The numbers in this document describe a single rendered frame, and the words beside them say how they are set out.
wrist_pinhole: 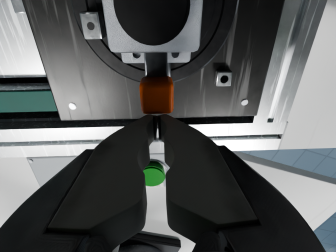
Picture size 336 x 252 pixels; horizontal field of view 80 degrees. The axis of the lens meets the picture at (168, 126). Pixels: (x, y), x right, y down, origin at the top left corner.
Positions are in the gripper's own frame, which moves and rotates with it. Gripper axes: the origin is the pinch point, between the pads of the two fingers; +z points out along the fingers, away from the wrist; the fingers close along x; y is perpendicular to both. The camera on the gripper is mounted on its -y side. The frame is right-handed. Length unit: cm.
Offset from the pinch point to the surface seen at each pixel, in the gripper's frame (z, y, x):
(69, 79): 10.3, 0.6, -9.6
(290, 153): 108, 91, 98
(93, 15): 6.8, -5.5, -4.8
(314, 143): 21.4, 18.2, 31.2
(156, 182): 10.2, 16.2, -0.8
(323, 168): 108, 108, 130
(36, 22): 10.3, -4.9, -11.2
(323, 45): 21.3, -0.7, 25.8
